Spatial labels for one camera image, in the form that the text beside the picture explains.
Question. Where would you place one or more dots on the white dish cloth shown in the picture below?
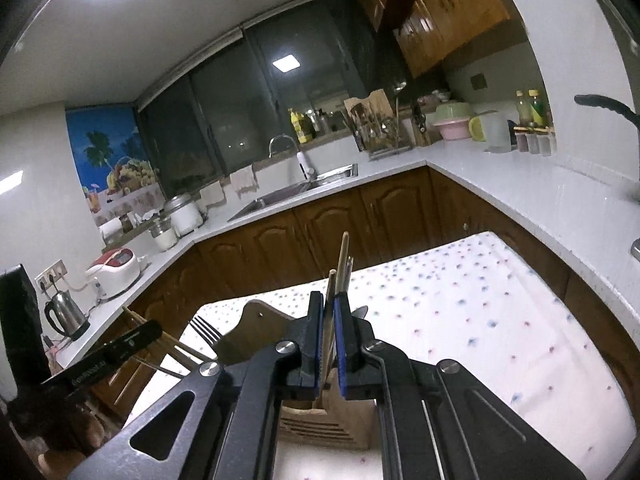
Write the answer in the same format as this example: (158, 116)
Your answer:
(244, 181)
(212, 194)

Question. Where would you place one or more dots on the yellow oil bottle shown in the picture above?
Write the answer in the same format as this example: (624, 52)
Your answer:
(302, 127)

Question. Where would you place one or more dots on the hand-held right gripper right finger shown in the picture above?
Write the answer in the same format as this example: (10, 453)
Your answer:
(342, 345)

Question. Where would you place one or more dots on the wooden knife block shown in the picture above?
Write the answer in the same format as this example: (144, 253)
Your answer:
(421, 127)

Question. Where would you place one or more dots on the steel electric kettle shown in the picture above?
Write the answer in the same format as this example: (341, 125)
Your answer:
(67, 315)

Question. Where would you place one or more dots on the metal fork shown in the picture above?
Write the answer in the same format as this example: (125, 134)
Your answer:
(206, 329)

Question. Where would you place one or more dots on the beach fruit wall poster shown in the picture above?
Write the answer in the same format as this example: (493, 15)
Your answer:
(100, 145)

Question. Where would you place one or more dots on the person's left hand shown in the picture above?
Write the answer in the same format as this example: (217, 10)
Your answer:
(95, 435)

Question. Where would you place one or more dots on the glass jar with white contents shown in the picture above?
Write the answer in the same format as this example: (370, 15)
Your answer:
(165, 237)

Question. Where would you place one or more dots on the red and white rice cooker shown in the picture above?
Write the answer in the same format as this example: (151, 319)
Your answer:
(117, 272)

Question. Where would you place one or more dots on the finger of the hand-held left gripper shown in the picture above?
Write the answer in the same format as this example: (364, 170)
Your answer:
(105, 355)

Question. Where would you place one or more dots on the green bottle with yellow cap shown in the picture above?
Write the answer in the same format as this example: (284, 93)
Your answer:
(537, 110)

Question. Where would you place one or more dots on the wooden wall cabinets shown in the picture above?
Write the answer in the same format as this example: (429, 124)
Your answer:
(450, 25)

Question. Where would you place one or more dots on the wall power socket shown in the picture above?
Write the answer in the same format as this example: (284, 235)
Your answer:
(51, 275)

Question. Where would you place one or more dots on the metal utensil drying rack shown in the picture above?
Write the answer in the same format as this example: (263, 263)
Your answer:
(382, 142)

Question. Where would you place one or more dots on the dotted white tablecloth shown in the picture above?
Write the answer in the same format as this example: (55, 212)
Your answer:
(475, 335)

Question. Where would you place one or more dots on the wooden chopstick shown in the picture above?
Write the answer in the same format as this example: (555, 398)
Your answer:
(172, 348)
(327, 315)
(344, 260)
(175, 339)
(165, 370)
(350, 267)

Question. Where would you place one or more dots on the dark kitchen window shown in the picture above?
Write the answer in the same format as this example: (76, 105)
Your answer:
(220, 110)

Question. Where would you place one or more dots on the wooden utensil holder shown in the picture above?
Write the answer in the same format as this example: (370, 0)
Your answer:
(325, 425)

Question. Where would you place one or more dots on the white pot with steel lid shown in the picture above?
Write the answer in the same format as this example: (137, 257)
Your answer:
(184, 217)

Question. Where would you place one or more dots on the dark square wall plate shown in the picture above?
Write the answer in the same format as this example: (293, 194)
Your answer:
(478, 82)

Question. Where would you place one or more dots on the white paper roll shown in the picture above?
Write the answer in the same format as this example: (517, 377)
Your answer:
(110, 232)

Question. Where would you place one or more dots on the steel sink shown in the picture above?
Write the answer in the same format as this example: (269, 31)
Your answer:
(270, 200)

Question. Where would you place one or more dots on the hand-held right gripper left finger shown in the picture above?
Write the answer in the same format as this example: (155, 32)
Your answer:
(318, 340)

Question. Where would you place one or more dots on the wooden cutting board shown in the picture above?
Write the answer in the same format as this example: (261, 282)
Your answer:
(372, 102)

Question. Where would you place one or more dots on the pale bottle with yellow cap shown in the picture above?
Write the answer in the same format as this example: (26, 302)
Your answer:
(522, 110)

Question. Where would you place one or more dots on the chrome faucet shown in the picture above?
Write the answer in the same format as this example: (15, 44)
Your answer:
(305, 165)

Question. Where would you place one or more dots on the spice jar set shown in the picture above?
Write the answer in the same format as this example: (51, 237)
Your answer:
(535, 142)

